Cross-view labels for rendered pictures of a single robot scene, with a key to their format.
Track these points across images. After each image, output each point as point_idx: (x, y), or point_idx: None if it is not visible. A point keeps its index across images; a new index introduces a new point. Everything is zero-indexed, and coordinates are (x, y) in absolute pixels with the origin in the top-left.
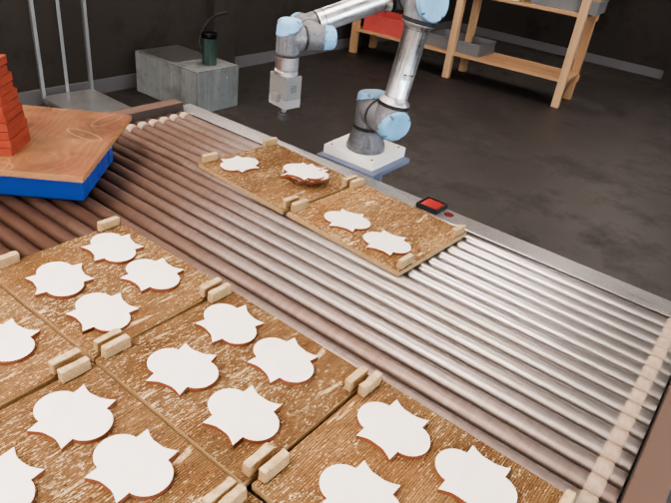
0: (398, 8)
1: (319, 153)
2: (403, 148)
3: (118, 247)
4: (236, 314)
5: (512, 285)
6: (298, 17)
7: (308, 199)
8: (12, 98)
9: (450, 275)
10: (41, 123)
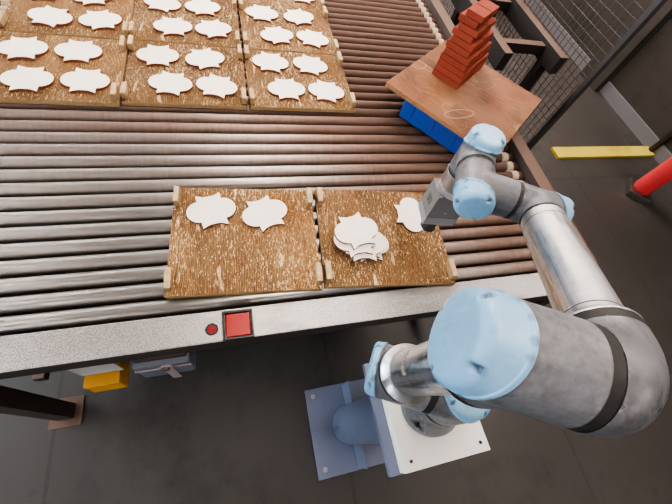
0: None
1: None
2: (405, 468)
3: (324, 91)
4: (220, 90)
5: (77, 256)
6: (545, 189)
7: (321, 218)
8: (463, 47)
9: (138, 224)
10: (487, 106)
